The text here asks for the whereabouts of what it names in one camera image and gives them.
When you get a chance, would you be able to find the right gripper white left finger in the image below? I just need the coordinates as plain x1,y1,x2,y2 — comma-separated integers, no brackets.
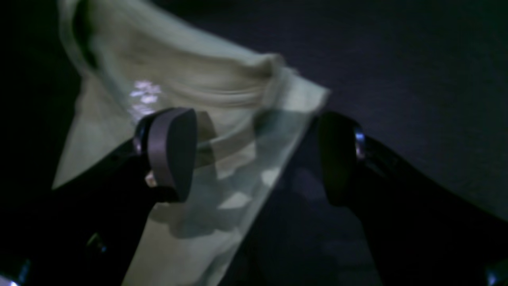
1,107,197,286

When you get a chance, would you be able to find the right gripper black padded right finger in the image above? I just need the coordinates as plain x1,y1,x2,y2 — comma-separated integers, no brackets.
317,112,508,286

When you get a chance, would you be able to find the light green T-shirt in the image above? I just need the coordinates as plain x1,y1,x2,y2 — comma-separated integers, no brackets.
53,0,328,286

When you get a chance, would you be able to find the black table cloth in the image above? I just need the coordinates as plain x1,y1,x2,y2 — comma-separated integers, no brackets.
1,0,507,286

